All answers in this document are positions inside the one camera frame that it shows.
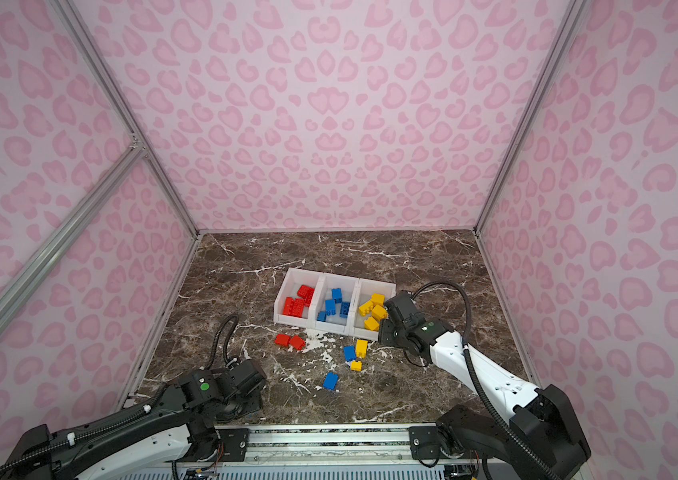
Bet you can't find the red square brick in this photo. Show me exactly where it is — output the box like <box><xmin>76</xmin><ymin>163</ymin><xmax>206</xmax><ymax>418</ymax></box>
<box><xmin>274</xmin><ymin>334</ymin><xmax>291</xmax><ymax>347</ymax></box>
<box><xmin>289</xmin><ymin>335</ymin><xmax>306</xmax><ymax>351</ymax></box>

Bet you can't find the white bin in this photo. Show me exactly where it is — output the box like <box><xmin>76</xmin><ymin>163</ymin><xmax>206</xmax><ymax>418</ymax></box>
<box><xmin>314</xmin><ymin>273</ymin><xmax>358</xmax><ymax>336</ymax></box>
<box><xmin>273</xmin><ymin>268</ymin><xmax>321</xmax><ymax>329</ymax></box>
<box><xmin>347</xmin><ymin>279</ymin><xmax>396</xmax><ymax>341</ymax></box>

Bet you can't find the right corner frame post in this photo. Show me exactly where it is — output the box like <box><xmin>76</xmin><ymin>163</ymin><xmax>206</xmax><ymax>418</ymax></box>
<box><xmin>473</xmin><ymin>0</ymin><xmax>591</xmax><ymax>238</ymax></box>

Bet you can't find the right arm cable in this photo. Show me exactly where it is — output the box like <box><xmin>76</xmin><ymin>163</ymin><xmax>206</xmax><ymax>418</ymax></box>
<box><xmin>410</xmin><ymin>280</ymin><xmax>562</xmax><ymax>480</ymax></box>

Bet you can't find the diagonal aluminium frame bar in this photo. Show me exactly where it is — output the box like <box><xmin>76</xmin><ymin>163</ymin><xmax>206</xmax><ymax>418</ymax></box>
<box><xmin>0</xmin><ymin>142</ymin><xmax>143</xmax><ymax>336</ymax></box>

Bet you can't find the white right bin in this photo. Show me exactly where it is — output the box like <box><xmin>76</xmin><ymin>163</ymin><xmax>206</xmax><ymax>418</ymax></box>
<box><xmin>347</xmin><ymin>279</ymin><xmax>396</xmax><ymax>341</ymax></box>

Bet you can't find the lone yellow brick front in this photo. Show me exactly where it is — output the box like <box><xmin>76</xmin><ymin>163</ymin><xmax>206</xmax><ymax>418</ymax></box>
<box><xmin>358</xmin><ymin>300</ymin><xmax>375</xmax><ymax>316</ymax></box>

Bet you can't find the corner frame post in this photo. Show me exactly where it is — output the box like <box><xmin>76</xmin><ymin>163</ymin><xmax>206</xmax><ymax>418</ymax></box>
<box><xmin>49</xmin><ymin>0</ymin><xmax>201</xmax><ymax>240</ymax></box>
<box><xmin>473</xmin><ymin>0</ymin><xmax>591</xmax><ymax>238</ymax></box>

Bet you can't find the left corner frame post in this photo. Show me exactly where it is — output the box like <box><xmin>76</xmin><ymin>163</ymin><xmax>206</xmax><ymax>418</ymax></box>
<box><xmin>49</xmin><ymin>0</ymin><xmax>201</xmax><ymax>240</ymax></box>

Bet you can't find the white middle bin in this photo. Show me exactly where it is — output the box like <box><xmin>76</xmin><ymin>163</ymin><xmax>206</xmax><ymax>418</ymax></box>
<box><xmin>314</xmin><ymin>273</ymin><xmax>358</xmax><ymax>336</ymax></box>

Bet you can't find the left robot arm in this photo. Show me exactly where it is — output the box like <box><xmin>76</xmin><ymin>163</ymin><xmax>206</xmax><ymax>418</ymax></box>
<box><xmin>0</xmin><ymin>359</ymin><xmax>267</xmax><ymax>479</ymax></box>

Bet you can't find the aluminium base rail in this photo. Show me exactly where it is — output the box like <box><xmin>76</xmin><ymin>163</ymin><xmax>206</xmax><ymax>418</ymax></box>
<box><xmin>65</xmin><ymin>421</ymin><xmax>592</xmax><ymax>480</ymax></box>

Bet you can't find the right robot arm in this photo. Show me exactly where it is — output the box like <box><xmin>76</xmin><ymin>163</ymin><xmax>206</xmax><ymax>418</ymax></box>
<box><xmin>379</xmin><ymin>292</ymin><xmax>592</xmax><ymax>479</ymax></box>

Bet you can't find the long red brick slanted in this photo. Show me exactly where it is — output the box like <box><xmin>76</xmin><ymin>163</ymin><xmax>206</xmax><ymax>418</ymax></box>
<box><xmin>297</xmin><ymin>285</ymin><xmax>315</xmax><ymax>305</ymax></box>

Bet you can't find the white left bin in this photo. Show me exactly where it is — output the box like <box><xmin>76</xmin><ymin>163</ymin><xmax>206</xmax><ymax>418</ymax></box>
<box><xmin>273</xmin><ymin>268</ymin><xmax>321</xmax><ymax>329</ymax></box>

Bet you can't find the blue brick tall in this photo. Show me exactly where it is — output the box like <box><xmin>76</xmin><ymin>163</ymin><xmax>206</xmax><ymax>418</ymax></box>
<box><xmin>325</xmin><ymin>299</ymin><xmax>336</xmax><ymax>316</ymax></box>

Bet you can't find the long yellow brick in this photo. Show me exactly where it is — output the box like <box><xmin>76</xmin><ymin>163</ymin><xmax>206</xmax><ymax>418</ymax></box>
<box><xmin>364</xmin><ymin>317</ymin><xmax>380</xmax><ymax>332</ymax></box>

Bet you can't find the blue studded brick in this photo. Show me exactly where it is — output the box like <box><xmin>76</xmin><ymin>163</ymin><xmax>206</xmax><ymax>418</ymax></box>
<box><xmin>339</xmin><ymin>302</ymin><xmax>350</xmax><ymax>319</ymax></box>

